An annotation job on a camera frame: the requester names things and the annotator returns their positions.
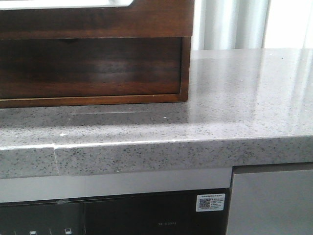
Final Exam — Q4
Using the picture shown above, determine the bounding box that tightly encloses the dark wooden drawer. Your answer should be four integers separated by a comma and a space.
0, 0, 196, 40

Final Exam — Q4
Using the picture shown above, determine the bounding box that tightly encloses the dark wooden drawer cabinet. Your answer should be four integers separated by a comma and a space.
0, 0, 196, 108

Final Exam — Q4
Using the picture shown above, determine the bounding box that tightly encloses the white QR code sticker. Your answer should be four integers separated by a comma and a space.
196, 193, 225, 212

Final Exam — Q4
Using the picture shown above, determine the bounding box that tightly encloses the black built-in appliance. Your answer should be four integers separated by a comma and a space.
0, 188, 229, 235

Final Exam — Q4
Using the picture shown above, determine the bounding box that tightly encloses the white grey curtain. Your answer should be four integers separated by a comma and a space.
191, 0, 313, 50

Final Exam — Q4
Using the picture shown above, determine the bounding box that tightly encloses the grey cabinet door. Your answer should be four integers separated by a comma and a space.
226, 163, 313, 235

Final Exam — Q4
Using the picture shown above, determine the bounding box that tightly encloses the white tray on cabinet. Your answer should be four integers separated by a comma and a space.
0, 0, 133, 10

